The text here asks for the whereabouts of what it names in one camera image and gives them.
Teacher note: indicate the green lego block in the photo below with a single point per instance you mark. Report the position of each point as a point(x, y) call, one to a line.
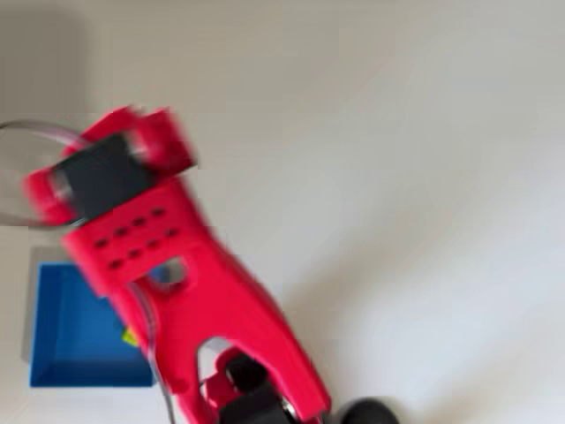
point(129, 335)

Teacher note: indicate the red robot arm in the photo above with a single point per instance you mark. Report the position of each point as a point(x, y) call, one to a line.
point(220, 300)

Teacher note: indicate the blue plastic box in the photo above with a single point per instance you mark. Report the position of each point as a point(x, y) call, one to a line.
point(75, 335)

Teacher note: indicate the black round object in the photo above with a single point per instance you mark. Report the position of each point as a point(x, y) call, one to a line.
point(368, 413)

